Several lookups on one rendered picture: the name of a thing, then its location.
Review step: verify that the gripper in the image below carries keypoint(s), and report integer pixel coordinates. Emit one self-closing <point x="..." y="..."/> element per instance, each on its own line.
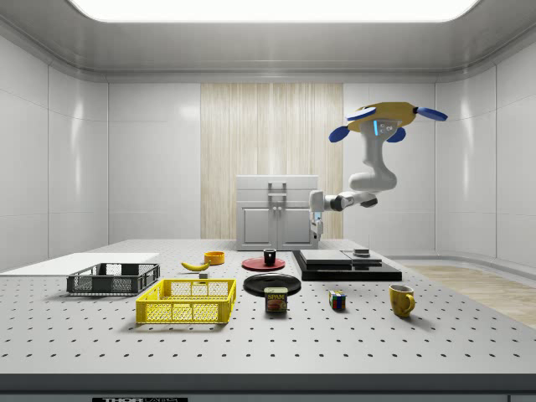
<point x="317" y="228"/>

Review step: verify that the yellow mug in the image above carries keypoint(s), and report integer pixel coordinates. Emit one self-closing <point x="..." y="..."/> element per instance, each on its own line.
<point x="400" y="301"/>

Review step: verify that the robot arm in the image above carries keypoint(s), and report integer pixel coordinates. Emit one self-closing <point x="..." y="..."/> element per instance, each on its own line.
<point x="374" y="159"/>

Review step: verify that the black stove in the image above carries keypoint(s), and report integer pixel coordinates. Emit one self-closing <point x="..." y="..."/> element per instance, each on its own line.
<point x="335" y="268"/>

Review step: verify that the black mug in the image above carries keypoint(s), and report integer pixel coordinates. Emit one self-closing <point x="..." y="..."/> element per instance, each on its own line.
<point x="270" y="256"/>

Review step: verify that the white cabinet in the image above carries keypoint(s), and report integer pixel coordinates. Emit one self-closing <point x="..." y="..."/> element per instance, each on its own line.
<point x="259" y="222"/>

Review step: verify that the red plate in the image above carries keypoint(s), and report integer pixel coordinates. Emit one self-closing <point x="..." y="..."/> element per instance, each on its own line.
<point x="255" y="264"/>

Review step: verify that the black plate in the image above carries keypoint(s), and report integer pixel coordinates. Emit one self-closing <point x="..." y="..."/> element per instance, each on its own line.
<point x="268" y="281"/>

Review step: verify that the puzzle cube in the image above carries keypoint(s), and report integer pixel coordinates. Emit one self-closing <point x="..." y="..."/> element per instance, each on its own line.
<point x="337" y="300"/>

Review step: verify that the flat-sided can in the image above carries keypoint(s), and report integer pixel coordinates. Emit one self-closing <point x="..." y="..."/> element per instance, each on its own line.
<point x="275" y="300"/>

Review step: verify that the yellow bowl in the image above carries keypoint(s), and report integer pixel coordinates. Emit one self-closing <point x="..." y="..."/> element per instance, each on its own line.
<point x="214" y="259"/>

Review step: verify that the banana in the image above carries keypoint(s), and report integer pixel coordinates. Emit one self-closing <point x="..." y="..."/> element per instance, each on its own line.
<point x="194" y="266"/>

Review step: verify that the drone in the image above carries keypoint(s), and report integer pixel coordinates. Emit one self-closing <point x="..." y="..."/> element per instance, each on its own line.
<point x="389" y="111"/>

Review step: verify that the yellow basket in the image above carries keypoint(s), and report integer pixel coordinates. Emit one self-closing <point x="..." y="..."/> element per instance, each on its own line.
<point x="184" y="312"/>

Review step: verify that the white board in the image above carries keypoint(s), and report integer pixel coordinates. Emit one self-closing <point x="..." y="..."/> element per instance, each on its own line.
<point x="84" y="261"/>

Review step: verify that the dark grey basket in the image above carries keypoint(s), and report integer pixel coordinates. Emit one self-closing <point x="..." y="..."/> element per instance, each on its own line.
<point x="84" y="285"/>

